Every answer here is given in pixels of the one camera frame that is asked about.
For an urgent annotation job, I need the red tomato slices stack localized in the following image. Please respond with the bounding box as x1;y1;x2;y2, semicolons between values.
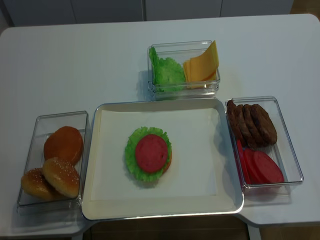
236;140;285;185

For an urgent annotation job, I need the clear bun container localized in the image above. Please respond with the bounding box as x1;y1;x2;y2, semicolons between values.
17;111;91;215

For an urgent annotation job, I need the white metal serving tray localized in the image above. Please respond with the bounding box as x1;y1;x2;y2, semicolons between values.
81;98;244;220

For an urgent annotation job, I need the brown meat patty stack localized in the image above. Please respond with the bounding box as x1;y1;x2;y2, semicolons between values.
235;104;278;149

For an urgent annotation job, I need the clear lettuce cheese container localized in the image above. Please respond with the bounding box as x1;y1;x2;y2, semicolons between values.
148;40;220;100

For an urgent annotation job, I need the sesame bun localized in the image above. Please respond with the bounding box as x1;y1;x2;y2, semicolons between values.
42;157;80;198
20;168;63;201

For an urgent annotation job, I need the red tomato slice on burger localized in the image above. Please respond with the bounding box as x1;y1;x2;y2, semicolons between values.
135;134;168;174

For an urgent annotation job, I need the bottom bun under lettuce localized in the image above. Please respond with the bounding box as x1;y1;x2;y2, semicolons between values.
162;147;172;174

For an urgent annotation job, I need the sesame bun top left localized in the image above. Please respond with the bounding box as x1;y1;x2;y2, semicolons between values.
20;168;63;201

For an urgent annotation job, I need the smooth brown bun half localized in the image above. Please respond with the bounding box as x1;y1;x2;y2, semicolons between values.
43;126;84;166

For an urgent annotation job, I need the white paper tray liner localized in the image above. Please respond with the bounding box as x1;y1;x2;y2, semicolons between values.
91;108;219;200

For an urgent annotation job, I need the green lettuce pile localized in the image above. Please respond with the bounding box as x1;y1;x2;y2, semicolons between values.
149;47;186;85

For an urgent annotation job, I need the clear patty tomato container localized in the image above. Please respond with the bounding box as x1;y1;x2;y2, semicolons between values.
225;96;304;201

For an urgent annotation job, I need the yellow cheese slices stack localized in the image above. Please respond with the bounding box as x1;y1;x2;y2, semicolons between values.
183;40;220;83

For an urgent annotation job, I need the sesame bun top front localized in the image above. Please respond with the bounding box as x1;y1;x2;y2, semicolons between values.
42;157;80;198

